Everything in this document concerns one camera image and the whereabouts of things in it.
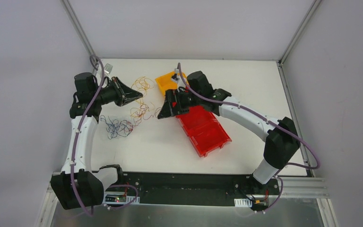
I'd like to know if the purple cable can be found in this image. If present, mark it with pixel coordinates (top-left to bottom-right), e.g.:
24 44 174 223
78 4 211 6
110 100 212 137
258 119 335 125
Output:
177 62 322 214
70 55 139 218

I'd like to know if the yellow plastic bin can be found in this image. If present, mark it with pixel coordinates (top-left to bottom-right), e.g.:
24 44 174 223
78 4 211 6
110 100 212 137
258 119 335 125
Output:
155 72 185 96

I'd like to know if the red bin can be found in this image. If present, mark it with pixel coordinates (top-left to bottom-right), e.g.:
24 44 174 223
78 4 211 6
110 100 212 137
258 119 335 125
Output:
187 122 232 157
176 105 218 136

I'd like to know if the red wire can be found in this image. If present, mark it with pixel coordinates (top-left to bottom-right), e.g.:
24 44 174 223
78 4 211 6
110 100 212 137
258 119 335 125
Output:
129 101 164 126

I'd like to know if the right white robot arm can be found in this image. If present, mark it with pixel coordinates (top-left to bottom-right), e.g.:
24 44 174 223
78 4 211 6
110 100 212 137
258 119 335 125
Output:
157 71 301 194

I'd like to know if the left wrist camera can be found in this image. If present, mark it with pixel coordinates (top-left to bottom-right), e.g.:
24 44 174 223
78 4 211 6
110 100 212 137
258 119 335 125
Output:
104 63 113 77

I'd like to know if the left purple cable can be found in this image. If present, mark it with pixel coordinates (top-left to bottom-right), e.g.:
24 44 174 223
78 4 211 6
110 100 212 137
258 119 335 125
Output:
70 55 139 218

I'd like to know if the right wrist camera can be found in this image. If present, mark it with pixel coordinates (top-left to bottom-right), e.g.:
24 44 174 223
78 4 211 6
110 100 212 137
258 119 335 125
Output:
171 73 181 84

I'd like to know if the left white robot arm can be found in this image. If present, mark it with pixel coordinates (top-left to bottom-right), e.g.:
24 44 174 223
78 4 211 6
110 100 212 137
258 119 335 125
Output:
50 72 143 210

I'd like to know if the orange wire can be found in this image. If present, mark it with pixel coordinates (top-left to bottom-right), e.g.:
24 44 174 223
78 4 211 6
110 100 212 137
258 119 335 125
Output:
130 76 156 98

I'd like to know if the red middle bin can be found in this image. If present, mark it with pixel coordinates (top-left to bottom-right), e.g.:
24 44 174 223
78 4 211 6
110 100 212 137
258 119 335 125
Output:
176 105 218 136

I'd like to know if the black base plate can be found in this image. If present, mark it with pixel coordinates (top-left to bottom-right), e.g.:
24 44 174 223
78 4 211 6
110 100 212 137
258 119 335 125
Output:
103 172 280 207

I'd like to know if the red front bin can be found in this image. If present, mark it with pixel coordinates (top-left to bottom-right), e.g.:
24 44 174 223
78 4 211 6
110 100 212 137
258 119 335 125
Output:
187 122 232 157

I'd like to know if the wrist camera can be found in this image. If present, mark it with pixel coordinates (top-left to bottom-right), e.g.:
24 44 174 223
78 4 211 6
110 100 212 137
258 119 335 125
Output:
104 63 113 77
171 73 181 84

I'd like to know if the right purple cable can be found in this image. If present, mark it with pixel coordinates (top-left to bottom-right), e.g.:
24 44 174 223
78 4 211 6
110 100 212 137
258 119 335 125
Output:
177 62 322 214

